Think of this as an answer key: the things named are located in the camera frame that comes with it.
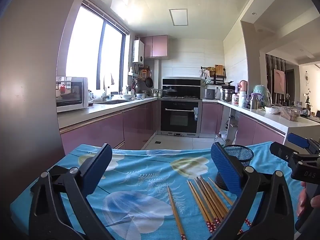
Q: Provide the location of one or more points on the black built-in oven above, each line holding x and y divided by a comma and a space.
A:
180, 117

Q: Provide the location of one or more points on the pink base cabinets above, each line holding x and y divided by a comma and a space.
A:
250, 130
112, 122

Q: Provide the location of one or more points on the person's right hand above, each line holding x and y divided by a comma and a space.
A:
302, 202

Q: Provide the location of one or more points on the black mesh utensil holder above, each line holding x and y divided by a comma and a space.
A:
242, 161

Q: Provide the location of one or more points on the white gas water heater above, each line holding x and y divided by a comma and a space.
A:
138, 51

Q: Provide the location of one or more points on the clear plastic food container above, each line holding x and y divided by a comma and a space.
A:
290, 113

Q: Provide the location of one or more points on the white microwave oven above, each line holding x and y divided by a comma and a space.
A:
72, 92

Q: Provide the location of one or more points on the pink wall cabinet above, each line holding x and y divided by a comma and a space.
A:
156, 46

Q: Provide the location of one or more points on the stainless steel stockpot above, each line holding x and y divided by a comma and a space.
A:
227, 95

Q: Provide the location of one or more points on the green plastic bag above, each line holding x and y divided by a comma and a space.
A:
262, 93

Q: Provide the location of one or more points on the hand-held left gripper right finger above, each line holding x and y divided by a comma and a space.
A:
226, 167

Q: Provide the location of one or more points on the grey refrigerator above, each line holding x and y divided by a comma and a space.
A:
30, 67

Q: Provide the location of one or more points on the wall clock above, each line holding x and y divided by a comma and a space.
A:
307, 77

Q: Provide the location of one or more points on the pink kettle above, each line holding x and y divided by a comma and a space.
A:
243, 86

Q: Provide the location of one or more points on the ceiling light panel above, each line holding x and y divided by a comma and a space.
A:
178, 17

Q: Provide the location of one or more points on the wooden cutting board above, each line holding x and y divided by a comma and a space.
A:
219, 70

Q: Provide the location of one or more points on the blue floral tablecloth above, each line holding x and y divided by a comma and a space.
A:
140, 180

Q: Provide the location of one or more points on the silver thermos bottle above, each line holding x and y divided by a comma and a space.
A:
254, 102

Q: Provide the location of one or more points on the wooden chopstick with patterned end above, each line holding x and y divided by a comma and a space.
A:
175, 212

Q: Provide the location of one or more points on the black dish rack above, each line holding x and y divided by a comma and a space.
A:
220, 78

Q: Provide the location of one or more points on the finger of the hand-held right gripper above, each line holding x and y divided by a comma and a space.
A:
298, 140
281, 151

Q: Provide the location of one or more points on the pot with glass lid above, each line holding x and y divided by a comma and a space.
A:
170, 92

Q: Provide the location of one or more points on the black range hood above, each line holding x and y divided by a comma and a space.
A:
181, 83

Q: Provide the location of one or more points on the bundle of wooden chopsticks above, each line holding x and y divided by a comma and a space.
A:
205, 200

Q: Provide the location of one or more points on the kitchen window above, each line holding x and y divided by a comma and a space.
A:
85, 50

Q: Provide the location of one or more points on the silver countertop appliance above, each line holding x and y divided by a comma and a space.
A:
209, 93

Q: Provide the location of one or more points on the framed wall picture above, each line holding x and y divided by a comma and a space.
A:
279, 81

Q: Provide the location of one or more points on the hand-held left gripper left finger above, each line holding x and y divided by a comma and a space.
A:
100, 170

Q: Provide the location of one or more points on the white ceramic bowl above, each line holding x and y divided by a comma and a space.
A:
272, 110

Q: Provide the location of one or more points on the black frying pan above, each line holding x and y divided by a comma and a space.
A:
149, 82

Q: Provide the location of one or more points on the white plastic canister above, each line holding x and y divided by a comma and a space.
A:
242, 99

